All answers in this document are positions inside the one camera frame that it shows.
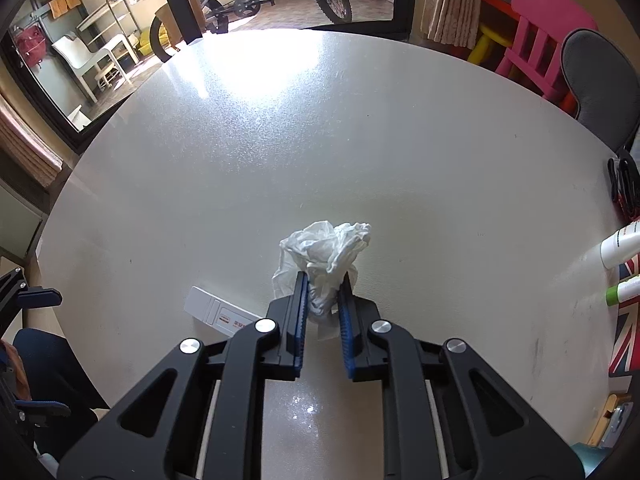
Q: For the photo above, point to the beige striped curtain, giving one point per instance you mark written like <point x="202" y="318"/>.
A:
<point x="27" y="145"/>

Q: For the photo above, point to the teal metal bottle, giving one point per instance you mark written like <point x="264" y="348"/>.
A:
<point x="587" y="460"/>

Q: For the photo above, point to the person's leg in dark trousers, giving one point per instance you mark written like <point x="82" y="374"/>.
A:
<point x="60" y="370"/>

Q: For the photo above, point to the cardboard box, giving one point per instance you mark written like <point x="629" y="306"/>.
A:
<point x="195" y="5"/>

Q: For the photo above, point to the white metal rack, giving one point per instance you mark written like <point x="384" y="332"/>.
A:
<point x="107" y="15"/>

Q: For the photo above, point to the white flat box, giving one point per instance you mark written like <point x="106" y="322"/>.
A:
<point x="210" y="310"/>

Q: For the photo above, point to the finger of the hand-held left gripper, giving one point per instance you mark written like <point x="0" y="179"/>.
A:
<point x="45" y="410"/>
<point x="40" y="297"/>

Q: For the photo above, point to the red bag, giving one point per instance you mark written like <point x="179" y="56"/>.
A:
<point x="31" y="45"/>

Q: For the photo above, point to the grey office chair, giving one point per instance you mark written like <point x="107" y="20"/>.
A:
<point x="600" y="85"/>

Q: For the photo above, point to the large white tube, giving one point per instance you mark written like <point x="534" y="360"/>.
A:
<point x="620" y="250"/>

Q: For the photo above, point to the orange towels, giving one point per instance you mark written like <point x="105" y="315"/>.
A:
<point x="65" y="2"/>

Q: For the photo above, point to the silver bicycle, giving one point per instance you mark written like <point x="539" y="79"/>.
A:
<point x="245" y="7"/>

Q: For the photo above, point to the yellow stool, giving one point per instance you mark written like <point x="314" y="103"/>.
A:
<point x="487" y="47"/>

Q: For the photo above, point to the small white green tube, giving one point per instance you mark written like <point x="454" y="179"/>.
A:
<point x="625" y="290"/>

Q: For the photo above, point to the grey cabinet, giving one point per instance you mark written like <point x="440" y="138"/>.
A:
<point x="20" y="220"/>

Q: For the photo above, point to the white plastic chair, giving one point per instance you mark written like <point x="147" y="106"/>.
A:
<point x="70" y="52"/>

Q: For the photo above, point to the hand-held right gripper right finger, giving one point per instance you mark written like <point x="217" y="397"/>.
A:
<point x="346" y="335"/>

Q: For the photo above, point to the pink wooden chair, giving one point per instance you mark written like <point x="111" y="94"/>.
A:
<point x="540" y="35"/>

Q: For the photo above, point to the white tissue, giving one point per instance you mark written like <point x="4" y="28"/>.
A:
<point x="325" y="245"/>

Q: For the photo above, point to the red small table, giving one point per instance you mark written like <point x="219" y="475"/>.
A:
<point x="500" y="5"/>

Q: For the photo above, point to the wooden holder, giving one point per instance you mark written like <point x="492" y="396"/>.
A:
<point x="602" y="422"/>

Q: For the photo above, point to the yellow plastic box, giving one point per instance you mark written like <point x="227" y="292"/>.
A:
<point x="147" y="42"/>

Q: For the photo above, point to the flag print box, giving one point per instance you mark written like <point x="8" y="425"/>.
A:
<point x="627" y="340"/>

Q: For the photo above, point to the black door frame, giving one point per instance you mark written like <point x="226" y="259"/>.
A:
<point x="175" y="0"/>

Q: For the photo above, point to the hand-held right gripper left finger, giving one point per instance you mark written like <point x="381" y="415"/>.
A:
<point x="300" y="330"/>

